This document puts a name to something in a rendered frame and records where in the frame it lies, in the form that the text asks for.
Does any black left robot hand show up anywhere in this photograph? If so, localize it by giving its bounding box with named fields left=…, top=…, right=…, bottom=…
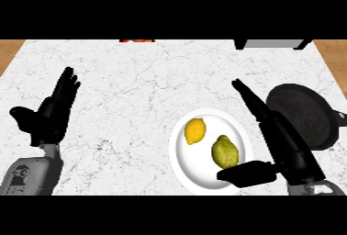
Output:
left=8, top=66, right=82, bottom=148

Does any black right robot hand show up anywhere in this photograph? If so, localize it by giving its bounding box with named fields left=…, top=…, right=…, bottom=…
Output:
left=215, top=78, right=327, bottom=188

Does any black frying pan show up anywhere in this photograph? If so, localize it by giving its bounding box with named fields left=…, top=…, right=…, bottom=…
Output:
left=264, top=83, right=347, bottom=151

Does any white plate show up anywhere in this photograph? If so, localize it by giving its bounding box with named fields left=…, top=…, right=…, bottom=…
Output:
left=168, top=106, right=255, bottom=196

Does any yellow lemon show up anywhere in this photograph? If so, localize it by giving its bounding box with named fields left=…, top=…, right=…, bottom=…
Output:
left=183, top=117, right=206, bottom=146

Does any green lime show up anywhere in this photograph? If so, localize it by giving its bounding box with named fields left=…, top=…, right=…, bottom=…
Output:
left=209, top=134, right=239, bottom=170

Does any grey appliance with black legs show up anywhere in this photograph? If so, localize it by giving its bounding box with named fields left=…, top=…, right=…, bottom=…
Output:
left=233, top=39, right=314, bottom=50

